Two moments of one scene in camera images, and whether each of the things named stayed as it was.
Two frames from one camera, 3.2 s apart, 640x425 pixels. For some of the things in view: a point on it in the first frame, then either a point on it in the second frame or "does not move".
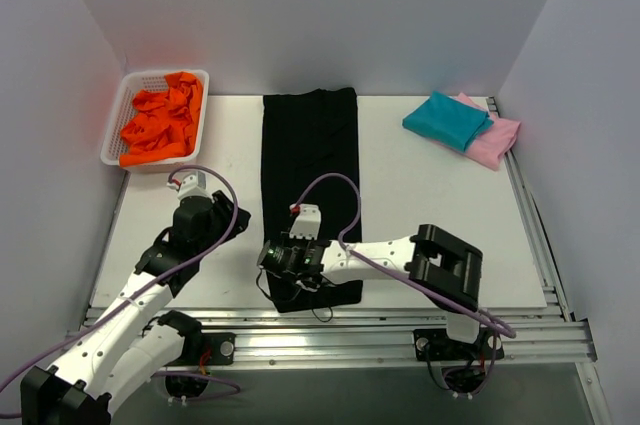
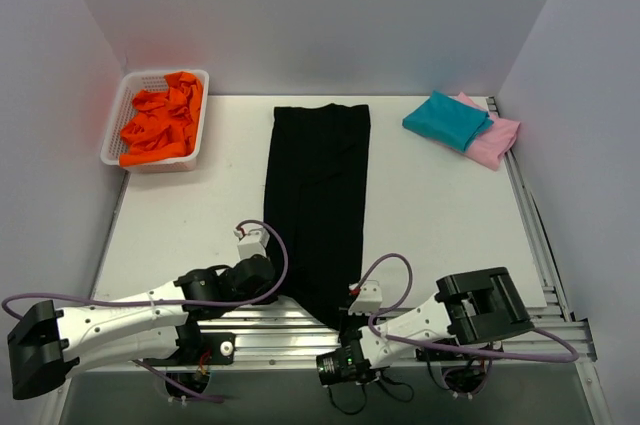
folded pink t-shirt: (490, 147) does not move
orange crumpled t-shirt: (165, 122) does not move
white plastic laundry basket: (130, 84) does not move
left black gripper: (228, 212) → (267, 287)
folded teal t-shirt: (448, 121) does not move
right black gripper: (272, 256) → (348, 318)
